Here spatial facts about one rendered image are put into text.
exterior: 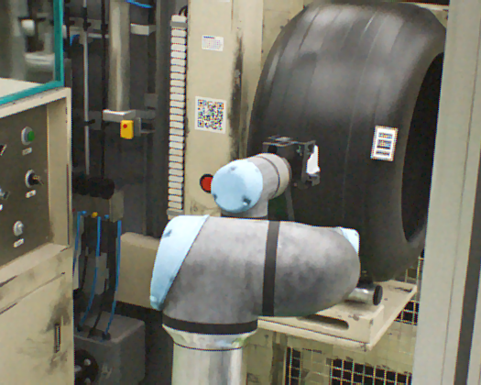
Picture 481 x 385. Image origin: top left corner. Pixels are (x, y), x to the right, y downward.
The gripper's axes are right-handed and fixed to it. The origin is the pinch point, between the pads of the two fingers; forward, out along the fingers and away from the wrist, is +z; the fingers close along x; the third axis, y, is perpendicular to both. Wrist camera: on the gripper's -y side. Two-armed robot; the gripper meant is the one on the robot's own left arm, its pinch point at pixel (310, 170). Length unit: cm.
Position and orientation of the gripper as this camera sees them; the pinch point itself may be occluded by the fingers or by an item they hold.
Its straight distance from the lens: 189.5
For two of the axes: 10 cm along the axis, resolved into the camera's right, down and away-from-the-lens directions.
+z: 4.1, -1.6, 9.0
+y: 0.9, -9.7, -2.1
